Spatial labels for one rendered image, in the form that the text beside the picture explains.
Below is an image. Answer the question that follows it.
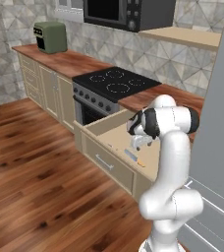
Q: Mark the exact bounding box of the beige wall shelf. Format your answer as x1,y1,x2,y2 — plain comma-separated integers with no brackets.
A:
138,26,223,52

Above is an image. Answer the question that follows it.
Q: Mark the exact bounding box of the open beige drawer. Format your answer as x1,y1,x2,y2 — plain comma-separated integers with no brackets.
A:
73,108,161,199

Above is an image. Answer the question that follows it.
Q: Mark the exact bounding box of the black hob stove with oven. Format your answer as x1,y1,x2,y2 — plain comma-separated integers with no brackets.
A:
71,66,163,128

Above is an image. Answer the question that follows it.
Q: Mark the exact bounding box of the grey fridge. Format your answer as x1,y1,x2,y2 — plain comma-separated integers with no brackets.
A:
177,0,224,252

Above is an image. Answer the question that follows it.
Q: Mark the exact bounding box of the black microwave oven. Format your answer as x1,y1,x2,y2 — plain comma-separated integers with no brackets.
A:
83,0,178,33

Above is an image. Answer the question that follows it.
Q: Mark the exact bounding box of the blue-grey handled utensil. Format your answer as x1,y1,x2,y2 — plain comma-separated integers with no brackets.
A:
123,149,140,162

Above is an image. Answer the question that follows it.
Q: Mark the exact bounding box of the green toaster oven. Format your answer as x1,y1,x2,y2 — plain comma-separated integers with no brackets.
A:
32,21,69,55

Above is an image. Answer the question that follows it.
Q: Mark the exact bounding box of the silver drawer handle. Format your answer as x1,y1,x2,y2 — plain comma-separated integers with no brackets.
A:
94,153,115,172

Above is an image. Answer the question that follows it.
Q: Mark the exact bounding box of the beige base cupboard run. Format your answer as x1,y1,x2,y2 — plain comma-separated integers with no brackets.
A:
17,52,77,134

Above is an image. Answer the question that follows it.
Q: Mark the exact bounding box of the white wall cupboard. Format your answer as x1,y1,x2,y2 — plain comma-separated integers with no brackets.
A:
53,0,85,24

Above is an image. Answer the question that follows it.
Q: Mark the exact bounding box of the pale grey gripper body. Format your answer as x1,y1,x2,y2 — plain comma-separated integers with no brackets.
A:
130,134,155,152

